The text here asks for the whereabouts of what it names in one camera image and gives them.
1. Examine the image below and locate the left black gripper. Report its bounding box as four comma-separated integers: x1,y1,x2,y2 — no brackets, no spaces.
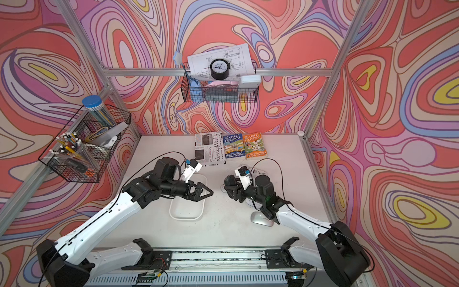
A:
159,179,213,200

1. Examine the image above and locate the white mouse top upside-down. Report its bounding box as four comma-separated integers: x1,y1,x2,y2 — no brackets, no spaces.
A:
251,169,267,179

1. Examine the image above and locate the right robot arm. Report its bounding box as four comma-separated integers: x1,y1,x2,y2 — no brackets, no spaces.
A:
224,175,371,287

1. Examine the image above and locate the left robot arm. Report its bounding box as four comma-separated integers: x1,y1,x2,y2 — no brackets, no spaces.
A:
37,157,213,287

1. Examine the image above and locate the white storage box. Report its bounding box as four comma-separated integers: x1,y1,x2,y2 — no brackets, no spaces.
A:
169,173,209,221

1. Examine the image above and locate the silver mouse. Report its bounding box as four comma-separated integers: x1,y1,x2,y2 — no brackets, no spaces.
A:
251,212,274,227

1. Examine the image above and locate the blue treehouse book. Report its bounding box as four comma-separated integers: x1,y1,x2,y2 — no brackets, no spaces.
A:
223,133,246,160

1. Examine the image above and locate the newspaper print book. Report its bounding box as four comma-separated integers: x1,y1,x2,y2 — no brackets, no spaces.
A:
195,132,226,166

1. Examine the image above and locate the orange treehouse book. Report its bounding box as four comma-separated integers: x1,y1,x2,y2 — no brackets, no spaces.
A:
243,132,267,160

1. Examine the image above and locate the white device in basket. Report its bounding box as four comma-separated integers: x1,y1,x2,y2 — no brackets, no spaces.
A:
238,75,262,88

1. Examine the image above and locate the black round clock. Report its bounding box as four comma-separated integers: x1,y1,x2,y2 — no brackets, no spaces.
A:
210,59,231,81

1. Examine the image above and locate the white paper sheet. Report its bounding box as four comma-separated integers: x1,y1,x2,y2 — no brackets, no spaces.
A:
187,44,255,81

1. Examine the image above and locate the clear pen cup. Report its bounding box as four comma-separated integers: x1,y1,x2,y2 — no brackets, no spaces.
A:
52,133,100,173

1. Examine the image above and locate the blue lid pencil jar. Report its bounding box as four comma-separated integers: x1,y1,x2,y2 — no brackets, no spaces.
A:
82,95,116,128

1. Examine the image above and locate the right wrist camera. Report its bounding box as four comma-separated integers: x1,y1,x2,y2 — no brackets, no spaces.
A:
235,166,252,190

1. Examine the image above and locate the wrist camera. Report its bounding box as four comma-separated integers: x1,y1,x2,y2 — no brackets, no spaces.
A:
235,166,252,190
180,159,203,183

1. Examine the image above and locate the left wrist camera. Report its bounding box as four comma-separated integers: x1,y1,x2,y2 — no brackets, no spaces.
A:
180,159,203,183

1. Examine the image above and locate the back wire basket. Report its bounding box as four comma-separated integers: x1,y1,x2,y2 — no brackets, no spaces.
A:
180,62,260,104

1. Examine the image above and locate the wire basket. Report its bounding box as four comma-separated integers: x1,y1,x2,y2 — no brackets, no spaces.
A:
180,62,260,104
39,105,131,183

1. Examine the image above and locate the left wire basket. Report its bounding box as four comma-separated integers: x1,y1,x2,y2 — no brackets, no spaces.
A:
39,105,131,183

